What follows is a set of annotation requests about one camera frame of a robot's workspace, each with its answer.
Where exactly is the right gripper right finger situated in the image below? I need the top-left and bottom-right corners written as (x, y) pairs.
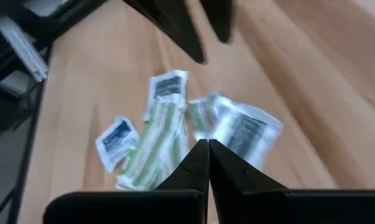
top-left (208, 139), bottom-right (375, 224)

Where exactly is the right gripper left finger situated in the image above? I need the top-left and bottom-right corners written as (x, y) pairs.
top-left (43, 139), bottom-right (210, 224)

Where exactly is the green striped bandage packet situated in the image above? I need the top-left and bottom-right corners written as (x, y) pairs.
top-left (116, 98), bottom-right (191, 191)
top-left (188, 91), bottom-right (229, 141)

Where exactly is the silver frame bracket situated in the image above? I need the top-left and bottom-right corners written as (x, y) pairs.
top-left (0, 15), bottom-right (49, 83)

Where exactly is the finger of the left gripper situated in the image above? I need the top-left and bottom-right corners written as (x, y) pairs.
top-left (123, 0), bottom-right (207, 65)
top-left (199, 0), bottom-right (235, 45)

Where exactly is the white alcohol pad packet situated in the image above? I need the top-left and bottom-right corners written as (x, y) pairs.
top-left (218, 98), bottom-right (284, 170)
top-left (143, 69), bottom-right (189, 123)
top-left (95, 115), bottom-right (141, 174)

